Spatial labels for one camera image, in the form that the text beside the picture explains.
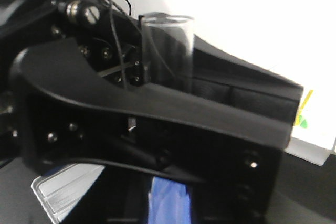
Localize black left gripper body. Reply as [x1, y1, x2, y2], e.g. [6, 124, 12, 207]
[1, 0, 282, 223]

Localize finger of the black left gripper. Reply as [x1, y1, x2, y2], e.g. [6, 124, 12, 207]
[10, 15, 305, 148]

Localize clear glass test tube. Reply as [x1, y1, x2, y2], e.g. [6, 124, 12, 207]
[140, 12, 194, 93]

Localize blue plastic tray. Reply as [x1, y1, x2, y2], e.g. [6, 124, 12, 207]
[147, 177, 191, 223]

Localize middle white storage bin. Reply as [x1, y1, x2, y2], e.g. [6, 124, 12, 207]
[285, 88, 335, 166]

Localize grey metal tray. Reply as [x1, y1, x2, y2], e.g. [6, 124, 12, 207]
[31, 164, 104, 223]

